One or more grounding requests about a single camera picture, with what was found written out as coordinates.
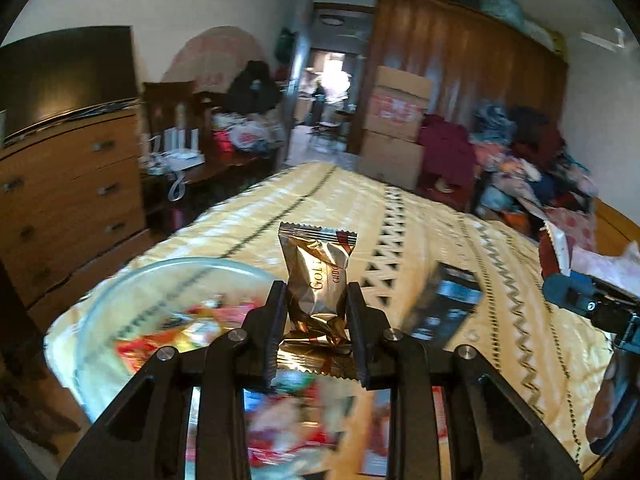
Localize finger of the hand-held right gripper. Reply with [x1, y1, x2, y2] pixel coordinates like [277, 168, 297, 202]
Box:
[541, 270, 608, 318]

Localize pile of snack packets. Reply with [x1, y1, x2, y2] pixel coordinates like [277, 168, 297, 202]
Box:
[115, 297, 451, 478]

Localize plain cardboard box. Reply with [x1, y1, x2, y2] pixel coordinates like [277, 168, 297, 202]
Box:
[372, 66, 433, 101]

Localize black bag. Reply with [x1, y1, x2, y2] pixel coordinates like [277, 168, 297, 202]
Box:
[227, 60, 283, 113]

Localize dark blue snack packet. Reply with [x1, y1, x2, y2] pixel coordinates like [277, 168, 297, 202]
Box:
[402, 261, 483, 348]

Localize person's right hand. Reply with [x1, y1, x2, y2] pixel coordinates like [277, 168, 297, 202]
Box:
[586, 357, 626, 453]

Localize gold chocolate packet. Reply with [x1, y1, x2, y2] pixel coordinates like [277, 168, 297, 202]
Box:
[277, 221, 360, 383]

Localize red printed cardboard box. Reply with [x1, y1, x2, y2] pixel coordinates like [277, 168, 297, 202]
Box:
[364, 87, 431, 142]

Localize yellow patterned bedsheet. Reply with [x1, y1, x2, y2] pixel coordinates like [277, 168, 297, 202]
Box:
[44, 161, 618, 480]

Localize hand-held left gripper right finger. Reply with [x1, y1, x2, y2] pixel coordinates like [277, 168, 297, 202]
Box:
[346, 281, 583, 480]

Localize plastic bags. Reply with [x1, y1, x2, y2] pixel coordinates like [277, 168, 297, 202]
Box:
[212, 110, 286, 153]

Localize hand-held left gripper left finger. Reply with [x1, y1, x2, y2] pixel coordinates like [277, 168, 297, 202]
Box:
[56, 280, 288, 480]

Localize black television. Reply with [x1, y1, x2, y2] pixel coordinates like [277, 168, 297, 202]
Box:
[0, 25, 140, 141]

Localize grey door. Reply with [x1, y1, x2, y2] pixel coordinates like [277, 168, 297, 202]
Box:
[285, 0, 316, 161]

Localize white router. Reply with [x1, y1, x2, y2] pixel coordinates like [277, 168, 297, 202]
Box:
[142, 127, 206, 171]

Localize maroon clothes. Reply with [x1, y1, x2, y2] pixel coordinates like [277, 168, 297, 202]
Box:
[417, 114, 478, 196]

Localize pile of colourful clothes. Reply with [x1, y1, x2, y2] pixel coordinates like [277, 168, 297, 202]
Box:
[470, 102, 601, 241]

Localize wooden dresser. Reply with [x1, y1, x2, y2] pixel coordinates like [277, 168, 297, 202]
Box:
[0, 105, 148, 311]

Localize wooden desk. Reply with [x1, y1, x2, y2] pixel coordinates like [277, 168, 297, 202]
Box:
[140, 150, 276, 231]

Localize striped round tabletop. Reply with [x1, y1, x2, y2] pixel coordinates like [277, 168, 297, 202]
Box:
[162, 26, 266, 93]

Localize red snack packet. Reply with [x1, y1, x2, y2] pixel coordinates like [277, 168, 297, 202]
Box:
[537, 220, 576, 278]

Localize wooden headboard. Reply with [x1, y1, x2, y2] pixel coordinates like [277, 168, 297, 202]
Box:
[592, 197, 640, 256]

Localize wooden wardrobe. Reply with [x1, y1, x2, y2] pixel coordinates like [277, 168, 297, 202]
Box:
[347, 0, 571, 161]

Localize bedding bundles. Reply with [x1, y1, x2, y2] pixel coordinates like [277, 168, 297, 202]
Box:
[385, 0, 566, 53]

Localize large cardboard box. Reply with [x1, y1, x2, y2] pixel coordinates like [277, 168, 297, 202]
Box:
[357, 130, 426, 191]

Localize wooden chair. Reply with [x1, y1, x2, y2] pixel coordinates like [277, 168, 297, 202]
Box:
[141, 80, 213, 161]

